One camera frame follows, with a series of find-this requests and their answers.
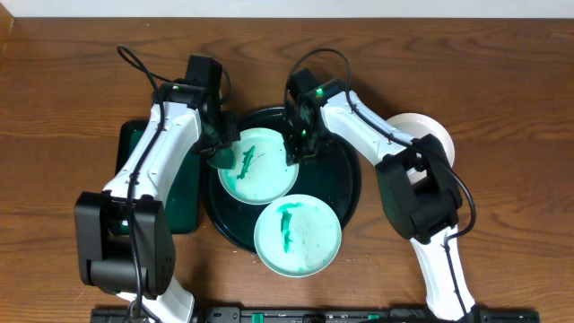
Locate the green scrub sponge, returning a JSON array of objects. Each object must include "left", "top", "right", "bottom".
[{"left": 207, "top": 148, "right": 236, "bottom": 170}]

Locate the pale green plate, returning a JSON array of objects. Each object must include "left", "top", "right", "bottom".
[
  {"left": 254, "top": 194, "right": 342, "bottom": 278},
  {"left": 218, "top": 127, "right": 299, "bottom": 205}
]

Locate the white plate with green smear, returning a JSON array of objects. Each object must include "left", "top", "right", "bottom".
[{"left": 387, "top": 113, "right": 456, "bottom": 166}]

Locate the pale green plate front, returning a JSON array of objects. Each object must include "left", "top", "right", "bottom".
[{"left": 254, "top": 194, "right": 342, "bottom": 278}]

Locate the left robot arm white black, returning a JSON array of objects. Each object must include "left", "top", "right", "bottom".
[{"left": 74, "top": 56, "right": 239, "bottom": 322}]

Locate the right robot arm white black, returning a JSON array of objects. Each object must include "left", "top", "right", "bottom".
[{"left": 284, "top": 69, "right": 475, "bottom": 322}]

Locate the dark green rectangular tray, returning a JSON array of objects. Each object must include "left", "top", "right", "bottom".
[{"left": 116, "top": 120, "right": 201, "bottom": 234}]

